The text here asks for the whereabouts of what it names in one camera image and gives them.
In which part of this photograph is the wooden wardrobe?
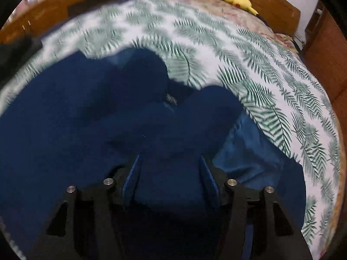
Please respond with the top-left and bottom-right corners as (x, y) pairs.
(302, 4), (347, 103)

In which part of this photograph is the floral quilt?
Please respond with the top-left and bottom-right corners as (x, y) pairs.
(159, 0), (302, 53)

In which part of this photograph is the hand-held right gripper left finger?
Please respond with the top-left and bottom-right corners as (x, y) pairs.
(27, 155), (141, 260)

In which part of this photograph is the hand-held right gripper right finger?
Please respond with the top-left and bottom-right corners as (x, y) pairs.
(199, 155), (313, 260)

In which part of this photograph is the wooden cabinet desk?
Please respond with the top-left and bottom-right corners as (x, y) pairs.
(0, 0), (137, 45)

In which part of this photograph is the leaf print bed sheet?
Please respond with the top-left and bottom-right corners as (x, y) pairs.
(0, 0), (342, 260)

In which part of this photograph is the wooden bed headboard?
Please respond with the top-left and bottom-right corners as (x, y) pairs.
(176, 0), (302, 36)

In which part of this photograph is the dark blue jacket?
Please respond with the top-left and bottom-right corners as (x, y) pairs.
(0, 47), (307, 260)

